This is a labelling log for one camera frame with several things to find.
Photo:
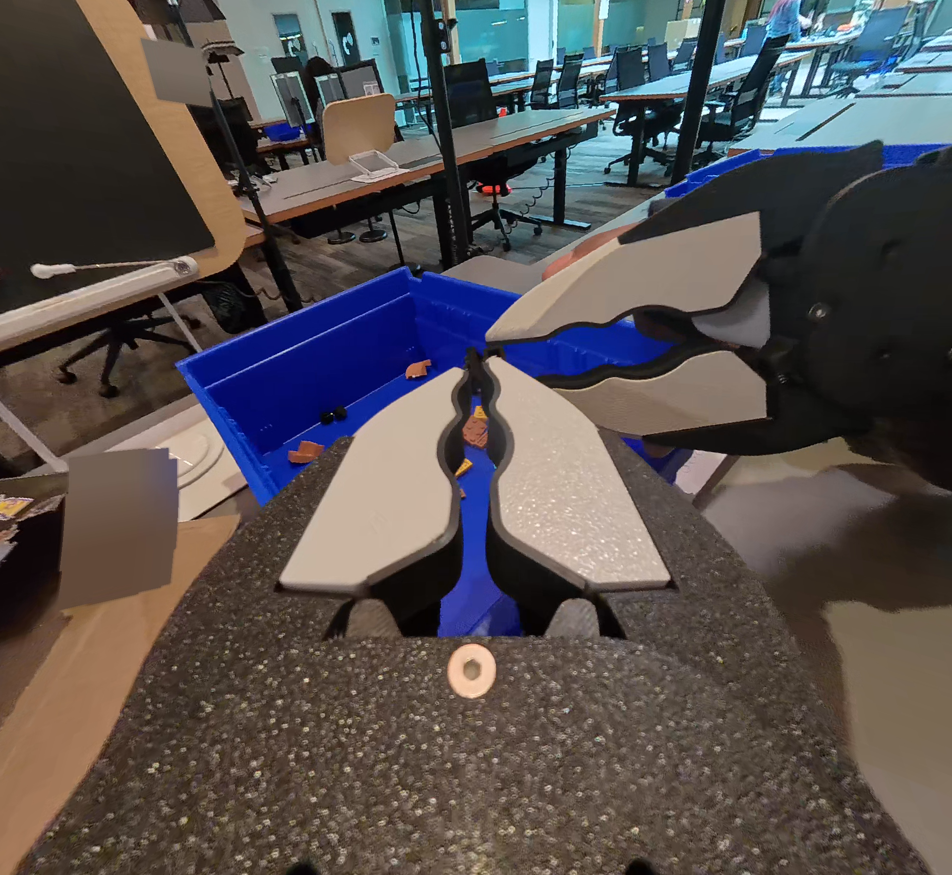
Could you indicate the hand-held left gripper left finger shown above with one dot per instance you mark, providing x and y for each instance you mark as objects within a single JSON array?
[{"x": 379, "y": 503}]

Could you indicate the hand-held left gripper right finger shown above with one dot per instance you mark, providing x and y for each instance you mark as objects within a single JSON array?
[{"x": 573, "y": 503}]

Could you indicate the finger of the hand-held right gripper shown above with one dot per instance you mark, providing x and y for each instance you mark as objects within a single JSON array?
[
  {"x": 632, "y": 280},
  {"x": 692, "y": 391}
]

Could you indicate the pile of toy bricks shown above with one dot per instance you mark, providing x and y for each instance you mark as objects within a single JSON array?
[{"x": 305, "y": 452}]

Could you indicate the blue plastic bin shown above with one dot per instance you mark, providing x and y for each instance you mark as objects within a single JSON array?
[{"x": 297, "y": 369}]

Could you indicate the stack of nested blue bins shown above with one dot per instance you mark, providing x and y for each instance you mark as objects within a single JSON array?
[{"x": 703, "y": 179}]

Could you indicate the black office chair red accent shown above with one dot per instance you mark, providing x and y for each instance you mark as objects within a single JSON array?
[{"x": 494, "y": 189}]

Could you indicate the white plastic lid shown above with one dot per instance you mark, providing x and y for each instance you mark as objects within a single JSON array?
[{"x": 201, "y": 466}]

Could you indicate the long grey desk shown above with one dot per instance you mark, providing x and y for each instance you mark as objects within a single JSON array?
[{"x": 483, "y": 131}]

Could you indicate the row of black office chairs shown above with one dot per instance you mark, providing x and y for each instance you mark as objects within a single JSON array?
[{"x": 747, "y": 86}]

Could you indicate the black stand pole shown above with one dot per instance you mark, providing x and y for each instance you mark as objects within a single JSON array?
[
  {"x": 435, "y": 71},
  {"x": 705, "y": 56}
]

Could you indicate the clear acrylic tray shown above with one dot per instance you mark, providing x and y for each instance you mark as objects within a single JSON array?
[{"x": 375, "y": 164}]

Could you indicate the small wooden divider panel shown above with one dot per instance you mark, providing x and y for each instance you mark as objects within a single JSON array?
[{"x": 357, "y": 127}]

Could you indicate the cardboard box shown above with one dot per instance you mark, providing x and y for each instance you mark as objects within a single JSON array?
[{"x": 89, "y": 667}]

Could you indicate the black wood-edged divider panel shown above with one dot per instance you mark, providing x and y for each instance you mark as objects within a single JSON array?
[{"x": 89, "y": 146}]

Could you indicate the white metal frame rail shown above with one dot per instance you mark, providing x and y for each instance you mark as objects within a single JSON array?
[{"x": 74, "y": 302}]

